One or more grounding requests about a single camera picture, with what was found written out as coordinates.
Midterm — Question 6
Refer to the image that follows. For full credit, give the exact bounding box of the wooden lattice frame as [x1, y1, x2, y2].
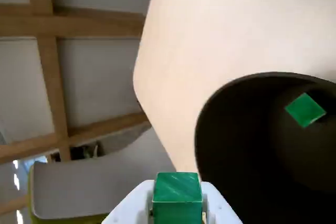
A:
[0, 0, 153, 165]

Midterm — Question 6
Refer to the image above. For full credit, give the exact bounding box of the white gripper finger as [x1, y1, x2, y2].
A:
[201, 181, 244, 224]
[101, 179, 156, 224]

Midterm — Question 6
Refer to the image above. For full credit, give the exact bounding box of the black round pot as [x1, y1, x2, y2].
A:
[194, 71, 336, 224]

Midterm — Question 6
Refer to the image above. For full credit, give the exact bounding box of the green cube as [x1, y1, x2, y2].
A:
[284, 92, 327, 129]
[151, 172, 204, 224]

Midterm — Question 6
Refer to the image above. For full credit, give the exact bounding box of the grey chair seat shell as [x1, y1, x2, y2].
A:
[31, 126, 180, 221]

